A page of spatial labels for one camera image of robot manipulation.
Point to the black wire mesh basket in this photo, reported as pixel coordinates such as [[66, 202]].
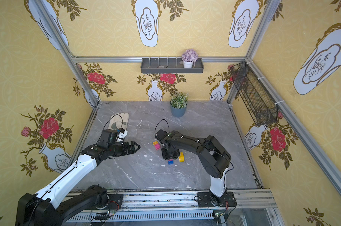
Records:
[[256, 98]]

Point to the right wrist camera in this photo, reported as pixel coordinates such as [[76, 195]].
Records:
[[160, 136]]

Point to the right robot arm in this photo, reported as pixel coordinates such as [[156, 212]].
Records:
[[214, 158]]

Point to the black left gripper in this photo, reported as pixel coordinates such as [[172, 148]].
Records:
[[125, 148]]

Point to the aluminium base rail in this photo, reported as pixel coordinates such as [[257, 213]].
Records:
[[242, 207]]

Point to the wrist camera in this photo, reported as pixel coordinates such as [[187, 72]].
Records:
[[160, 136], [122, 133]]

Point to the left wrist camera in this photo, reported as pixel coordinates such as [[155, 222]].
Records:
[[122, 133]]

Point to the blue pot green plant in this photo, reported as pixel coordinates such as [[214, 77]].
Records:
[[178, 104]]

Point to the grey wall shelf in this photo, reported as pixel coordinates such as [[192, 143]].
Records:
[[154, 65]]

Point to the beige work glove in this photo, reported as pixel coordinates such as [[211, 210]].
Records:
[[118, 121]]

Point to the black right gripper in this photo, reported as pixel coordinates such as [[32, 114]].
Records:
[[170, 154]]

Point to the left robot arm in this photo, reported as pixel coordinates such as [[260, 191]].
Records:
[[47, 207]]

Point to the purple flower white pot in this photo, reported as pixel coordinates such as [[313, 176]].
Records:
[[189, 57]]

